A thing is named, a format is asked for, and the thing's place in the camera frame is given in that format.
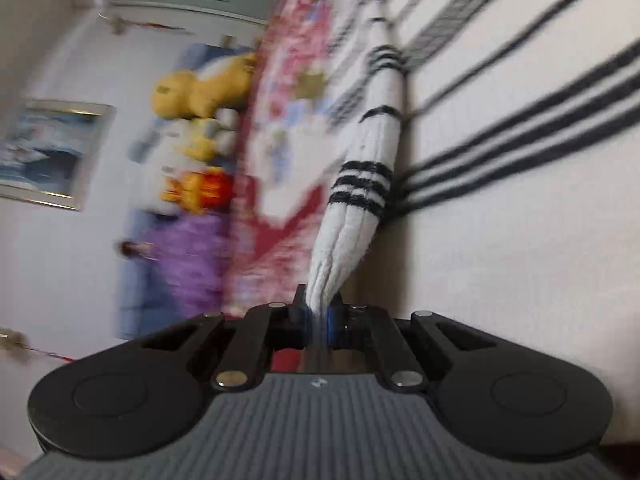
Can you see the white cat plush toy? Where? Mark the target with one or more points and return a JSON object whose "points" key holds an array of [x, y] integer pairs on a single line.
{"points": [[150, 170]]}

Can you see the striped white sweater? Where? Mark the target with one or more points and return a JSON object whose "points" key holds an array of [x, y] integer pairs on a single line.
{"points": [[500, 240]]}

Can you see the purple cloth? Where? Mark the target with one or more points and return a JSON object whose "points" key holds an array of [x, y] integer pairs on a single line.
{"points": [[190, 260]]}

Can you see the large yellow plush toy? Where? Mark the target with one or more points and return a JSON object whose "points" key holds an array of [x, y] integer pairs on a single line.
{"points": [[200, 90]]}

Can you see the small yellow plush toy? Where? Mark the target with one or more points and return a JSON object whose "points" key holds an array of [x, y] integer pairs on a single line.
{"points": [[205, 135]]}

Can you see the framed picture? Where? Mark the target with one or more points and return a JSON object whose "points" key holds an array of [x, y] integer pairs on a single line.
{"points": [[50, 152]]}

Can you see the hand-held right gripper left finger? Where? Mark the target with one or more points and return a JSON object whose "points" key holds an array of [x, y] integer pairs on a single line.
{"points": [[301, 325]]}

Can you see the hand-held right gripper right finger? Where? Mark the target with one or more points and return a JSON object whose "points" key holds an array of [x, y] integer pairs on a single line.
{"points": [[334, 327]]}

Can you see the red floral blanket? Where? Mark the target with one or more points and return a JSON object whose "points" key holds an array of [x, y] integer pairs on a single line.
{"points": [[280, 110]]}

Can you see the red orange plush toy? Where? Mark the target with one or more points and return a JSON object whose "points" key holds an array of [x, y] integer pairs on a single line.
{"points": [[200, 192]]}

